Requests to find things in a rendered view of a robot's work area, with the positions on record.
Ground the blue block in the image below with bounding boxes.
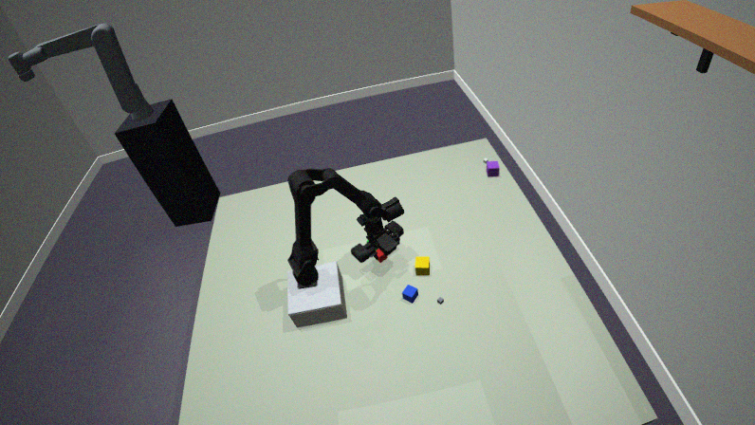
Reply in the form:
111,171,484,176
401,285,418,303

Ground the yellow block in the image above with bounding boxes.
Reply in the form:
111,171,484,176
414,257,430,276

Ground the small purple cube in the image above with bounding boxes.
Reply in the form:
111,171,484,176
486,161,499,176

